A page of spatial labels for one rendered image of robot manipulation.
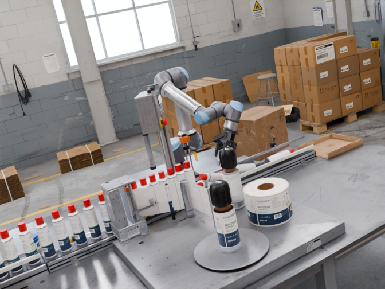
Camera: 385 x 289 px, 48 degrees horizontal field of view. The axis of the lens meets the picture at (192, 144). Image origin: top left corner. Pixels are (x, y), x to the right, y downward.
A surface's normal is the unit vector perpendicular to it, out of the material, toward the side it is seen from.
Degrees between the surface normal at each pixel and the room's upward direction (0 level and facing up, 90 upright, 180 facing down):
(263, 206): 90
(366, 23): 90
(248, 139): 90
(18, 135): 90
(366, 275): 0
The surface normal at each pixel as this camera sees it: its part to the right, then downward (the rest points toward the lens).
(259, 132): 0.64, 0.10
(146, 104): -0.10, 0.30
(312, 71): -0.88, 0.29
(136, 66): 0.39, 0.19
